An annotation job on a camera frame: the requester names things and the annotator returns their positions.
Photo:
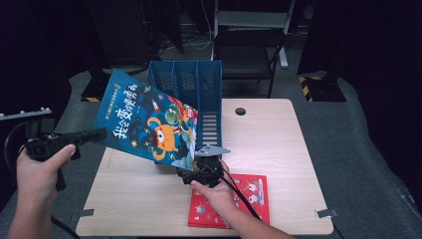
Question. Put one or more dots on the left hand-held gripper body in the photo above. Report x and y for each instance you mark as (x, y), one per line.
(40, 147)

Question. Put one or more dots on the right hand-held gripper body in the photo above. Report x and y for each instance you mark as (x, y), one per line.
(209, 169)

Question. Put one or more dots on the blue monster picture book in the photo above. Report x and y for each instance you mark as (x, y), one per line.
(142, 116)

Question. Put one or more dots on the red picture book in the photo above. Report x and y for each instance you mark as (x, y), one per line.
(252, 202)

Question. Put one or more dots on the blue plastic file rack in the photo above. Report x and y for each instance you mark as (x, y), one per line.
(209, 99)

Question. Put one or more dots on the person's right hand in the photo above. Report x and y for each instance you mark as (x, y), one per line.
(220, 195)

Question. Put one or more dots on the person's left hand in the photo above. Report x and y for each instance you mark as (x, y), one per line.
(36, 179)

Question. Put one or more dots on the black stand base yellow stripes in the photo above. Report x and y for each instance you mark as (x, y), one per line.
(96, 89)
(326, 91)

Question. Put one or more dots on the round grey table grommet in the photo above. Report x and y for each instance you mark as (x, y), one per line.
(240, 111)

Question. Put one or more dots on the grey tape strip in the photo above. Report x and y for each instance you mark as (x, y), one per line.
(326, 213)
(83, 213)

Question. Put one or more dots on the black chair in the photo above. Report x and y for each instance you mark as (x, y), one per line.
(245, 66)

